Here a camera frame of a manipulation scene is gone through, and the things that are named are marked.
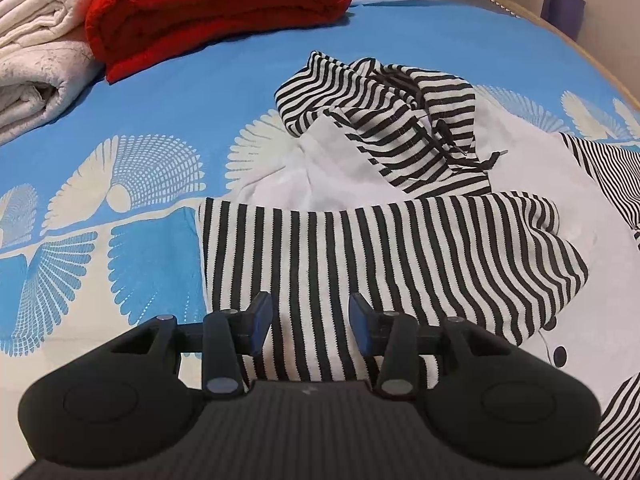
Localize cream folded quilt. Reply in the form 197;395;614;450
0;0;102;144

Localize purple box by wall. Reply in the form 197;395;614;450
540;0;586;41

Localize red folded blanket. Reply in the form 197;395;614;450
85;0;352;82

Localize black white striped garment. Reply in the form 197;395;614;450
196;52;639;479

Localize blue white patterned bedsheet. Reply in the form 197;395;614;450
1;0;639;479

